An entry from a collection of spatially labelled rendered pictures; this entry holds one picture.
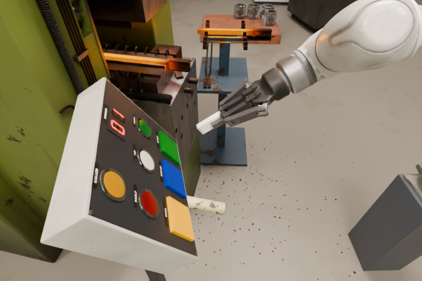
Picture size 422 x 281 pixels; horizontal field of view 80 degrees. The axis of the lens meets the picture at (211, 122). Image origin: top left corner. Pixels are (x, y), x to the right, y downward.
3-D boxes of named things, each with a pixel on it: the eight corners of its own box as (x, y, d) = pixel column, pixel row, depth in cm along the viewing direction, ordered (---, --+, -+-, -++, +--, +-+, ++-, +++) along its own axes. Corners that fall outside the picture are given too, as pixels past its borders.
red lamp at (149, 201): (163, 199, 48) (160, 187, 45) (154, 222, 45) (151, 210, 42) (148, 196, 48) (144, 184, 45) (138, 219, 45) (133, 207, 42)
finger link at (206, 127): (225, 119, 64) (226, 121, 63) (202, 132, 65) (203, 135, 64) (220, 112, 62) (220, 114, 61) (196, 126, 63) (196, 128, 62)
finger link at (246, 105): (265, 98, 61) (267, 102, 60) (226, 122, 63) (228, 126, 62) (259, 88, 59) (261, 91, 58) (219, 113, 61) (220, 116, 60)
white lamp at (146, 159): (159, 159, 55) (156, 146, 52) (151, 177, 52) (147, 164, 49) (146, 157, 56) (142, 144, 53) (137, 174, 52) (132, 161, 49)
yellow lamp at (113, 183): (132, 181, 42) (127, 165, 39) (119, 206, 39) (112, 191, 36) (115, 178, 43) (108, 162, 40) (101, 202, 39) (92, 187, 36)
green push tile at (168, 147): (177, 143, 71) (160, 129, 66) (181, 164, 65) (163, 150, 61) (171, 146, 71) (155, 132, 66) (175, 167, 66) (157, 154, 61)
